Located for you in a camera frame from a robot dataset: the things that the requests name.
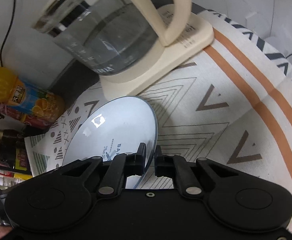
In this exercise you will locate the dark soy sauce bottle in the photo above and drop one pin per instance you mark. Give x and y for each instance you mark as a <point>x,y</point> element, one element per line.
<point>13,155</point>

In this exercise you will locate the orange juice bottle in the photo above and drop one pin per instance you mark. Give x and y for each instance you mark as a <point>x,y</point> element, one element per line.
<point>28,98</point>

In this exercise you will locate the patterned white table cloth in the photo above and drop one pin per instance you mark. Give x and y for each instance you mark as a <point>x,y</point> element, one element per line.
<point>231,103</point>

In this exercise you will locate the cream kettle base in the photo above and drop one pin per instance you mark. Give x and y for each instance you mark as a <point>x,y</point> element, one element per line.
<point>160,60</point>

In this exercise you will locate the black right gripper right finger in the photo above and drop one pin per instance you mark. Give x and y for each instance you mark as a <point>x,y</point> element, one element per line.
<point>178,169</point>

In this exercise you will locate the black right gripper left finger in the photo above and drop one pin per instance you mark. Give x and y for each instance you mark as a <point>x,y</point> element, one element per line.
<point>121,167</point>

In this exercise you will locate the glass kettle cream handle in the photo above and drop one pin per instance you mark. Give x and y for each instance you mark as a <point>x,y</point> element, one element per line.
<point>109,36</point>

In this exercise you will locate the upper red soda can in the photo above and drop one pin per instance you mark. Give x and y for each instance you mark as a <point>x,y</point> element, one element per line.
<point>26,119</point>

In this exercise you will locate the white plate Bakery print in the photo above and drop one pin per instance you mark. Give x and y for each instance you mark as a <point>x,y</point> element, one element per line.
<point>117,127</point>

